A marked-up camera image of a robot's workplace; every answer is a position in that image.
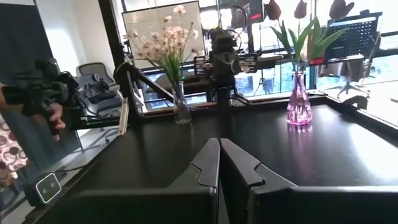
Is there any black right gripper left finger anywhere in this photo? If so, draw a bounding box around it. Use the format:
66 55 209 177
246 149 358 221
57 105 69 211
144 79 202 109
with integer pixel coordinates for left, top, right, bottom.
62 138 221 224

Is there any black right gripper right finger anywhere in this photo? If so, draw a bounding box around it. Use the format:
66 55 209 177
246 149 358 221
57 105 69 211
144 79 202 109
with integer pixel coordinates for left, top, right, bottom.
220 138 398 224

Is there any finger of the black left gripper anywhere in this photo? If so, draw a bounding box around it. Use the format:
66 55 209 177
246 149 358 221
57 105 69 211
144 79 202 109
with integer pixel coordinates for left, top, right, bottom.
212 57 227 78
226 56 241 78

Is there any dark red artificial tulip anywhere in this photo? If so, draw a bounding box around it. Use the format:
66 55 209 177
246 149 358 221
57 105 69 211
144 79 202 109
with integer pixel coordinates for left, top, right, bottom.
264 0 299 74
306 0 356 74
292 0 312 74

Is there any small clear glass vase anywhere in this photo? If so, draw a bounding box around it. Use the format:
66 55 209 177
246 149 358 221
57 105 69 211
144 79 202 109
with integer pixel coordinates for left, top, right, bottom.
172 81 193 125

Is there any purple glass vase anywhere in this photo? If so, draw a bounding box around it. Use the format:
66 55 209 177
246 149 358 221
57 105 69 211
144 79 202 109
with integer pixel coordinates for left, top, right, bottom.
285 71 313 126

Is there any white flat strip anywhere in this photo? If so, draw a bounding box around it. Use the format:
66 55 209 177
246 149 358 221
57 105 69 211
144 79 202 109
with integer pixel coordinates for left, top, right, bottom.
119 97 130 136

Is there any black perforated stand tray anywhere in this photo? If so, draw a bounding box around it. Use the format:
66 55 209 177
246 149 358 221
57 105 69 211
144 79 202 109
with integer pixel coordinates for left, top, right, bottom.
323 11 384 62

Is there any black table edge clamp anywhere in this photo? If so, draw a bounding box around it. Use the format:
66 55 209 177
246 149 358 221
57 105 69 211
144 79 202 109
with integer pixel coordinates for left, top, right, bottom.
341 95 369 110

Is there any grey office chair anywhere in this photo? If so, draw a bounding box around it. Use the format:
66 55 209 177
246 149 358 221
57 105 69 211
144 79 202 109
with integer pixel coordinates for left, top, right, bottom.
76 62 123 116

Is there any person's hand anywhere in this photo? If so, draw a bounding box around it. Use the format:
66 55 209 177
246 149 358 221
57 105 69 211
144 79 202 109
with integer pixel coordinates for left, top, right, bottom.
40 101 67 142

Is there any person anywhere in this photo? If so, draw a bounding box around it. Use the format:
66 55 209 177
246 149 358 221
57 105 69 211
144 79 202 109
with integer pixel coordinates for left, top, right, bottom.
0 82 30 187

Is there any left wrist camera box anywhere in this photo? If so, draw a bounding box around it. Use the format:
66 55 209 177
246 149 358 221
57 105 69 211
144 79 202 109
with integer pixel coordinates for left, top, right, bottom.
210 28 238 53

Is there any black diagonal frame strut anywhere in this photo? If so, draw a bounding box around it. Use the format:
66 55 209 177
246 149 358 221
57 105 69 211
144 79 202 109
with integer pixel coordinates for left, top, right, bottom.
124 63 175 103

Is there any small table-level camera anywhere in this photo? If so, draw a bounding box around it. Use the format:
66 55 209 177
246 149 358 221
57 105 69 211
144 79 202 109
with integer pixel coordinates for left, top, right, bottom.
24 172 63 208

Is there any black vertical frame post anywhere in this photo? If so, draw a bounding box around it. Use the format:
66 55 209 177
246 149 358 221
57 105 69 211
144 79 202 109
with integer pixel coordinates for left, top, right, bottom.
98 0 137 125

